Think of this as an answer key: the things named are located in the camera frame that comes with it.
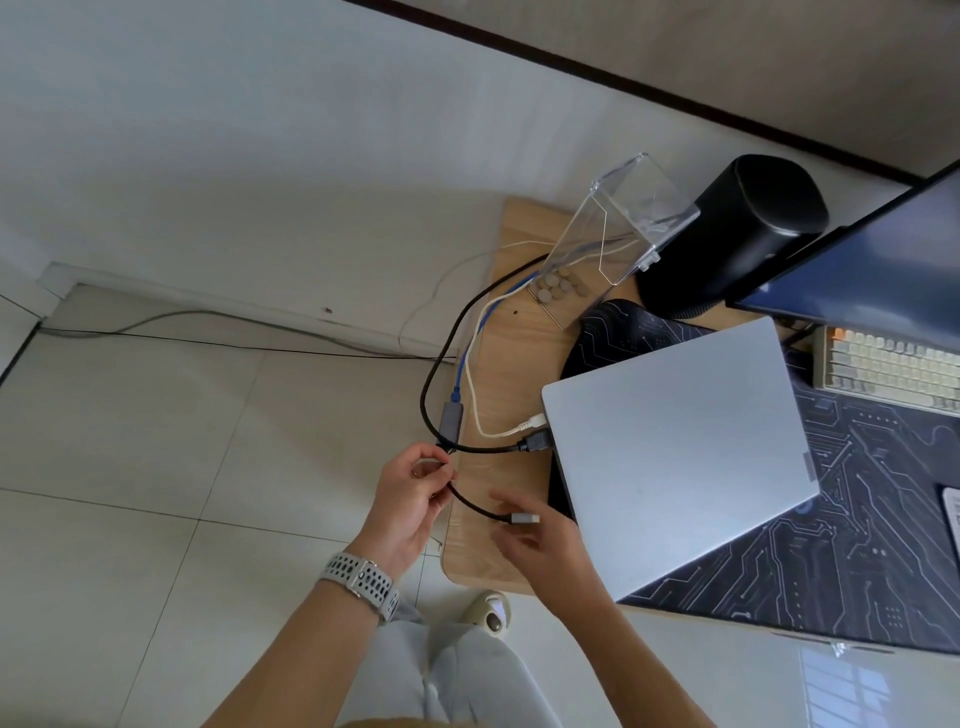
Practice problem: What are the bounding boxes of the light grey trousers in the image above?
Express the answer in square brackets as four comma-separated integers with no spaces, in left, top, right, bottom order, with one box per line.
[337,599,564,728]

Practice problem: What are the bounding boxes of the white mechanical keyboard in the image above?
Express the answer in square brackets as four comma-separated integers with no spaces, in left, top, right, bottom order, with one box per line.
[813,326,960,418]

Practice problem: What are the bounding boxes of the person's left forearm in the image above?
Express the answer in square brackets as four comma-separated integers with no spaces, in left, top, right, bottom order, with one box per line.
[202,581,391,728]

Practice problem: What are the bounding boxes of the black monitor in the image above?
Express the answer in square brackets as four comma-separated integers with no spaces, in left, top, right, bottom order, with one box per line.
[731,157,960,354]

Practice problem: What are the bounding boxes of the beige slipper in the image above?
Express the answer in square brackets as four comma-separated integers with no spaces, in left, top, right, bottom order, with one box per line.
[458,590,514,640]

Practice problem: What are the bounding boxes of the grey floor cable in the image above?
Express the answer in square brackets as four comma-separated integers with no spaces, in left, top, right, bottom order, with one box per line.
[41,309,451,355]

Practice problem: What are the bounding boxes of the white perforated wristwatch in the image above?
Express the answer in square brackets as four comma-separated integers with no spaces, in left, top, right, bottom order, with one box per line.
[318,552,403,624]

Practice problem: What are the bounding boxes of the thin white wire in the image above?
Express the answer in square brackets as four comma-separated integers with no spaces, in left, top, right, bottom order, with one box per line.
[397,238,639,354]

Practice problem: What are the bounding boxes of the brown-framed cork pin board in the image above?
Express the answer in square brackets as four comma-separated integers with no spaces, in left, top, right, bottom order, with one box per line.
[352,0,960,185]

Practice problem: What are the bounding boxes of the person's right hand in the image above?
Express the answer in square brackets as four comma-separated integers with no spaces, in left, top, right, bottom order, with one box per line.
[488,491,616,624]

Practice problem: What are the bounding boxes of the black circuit-print desk mat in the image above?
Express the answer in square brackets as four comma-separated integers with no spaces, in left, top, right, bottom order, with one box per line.
[547,298,960,658]

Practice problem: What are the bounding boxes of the black cylindrical speaker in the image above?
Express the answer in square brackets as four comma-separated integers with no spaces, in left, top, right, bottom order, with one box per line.
[637,155,830,322]

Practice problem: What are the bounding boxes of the clear acrylic box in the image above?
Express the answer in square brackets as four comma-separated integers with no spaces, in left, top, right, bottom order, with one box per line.
[524,153,703,331]

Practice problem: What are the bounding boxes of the silver laptop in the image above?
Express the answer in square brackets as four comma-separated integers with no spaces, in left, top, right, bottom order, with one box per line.
[541,316,821,603]

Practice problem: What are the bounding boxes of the person's right forearm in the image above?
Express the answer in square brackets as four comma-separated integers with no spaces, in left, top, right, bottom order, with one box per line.
[554,592,715,728]

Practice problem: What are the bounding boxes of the thin black floor cable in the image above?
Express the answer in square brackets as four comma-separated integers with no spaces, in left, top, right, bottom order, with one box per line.
[41,326,453,363]

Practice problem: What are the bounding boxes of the pile of coins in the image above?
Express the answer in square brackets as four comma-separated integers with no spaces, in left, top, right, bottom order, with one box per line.
[533,273,591,304]

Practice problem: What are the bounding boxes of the person's left hand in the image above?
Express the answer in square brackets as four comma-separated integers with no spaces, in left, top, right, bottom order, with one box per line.
[349,442,459,580]

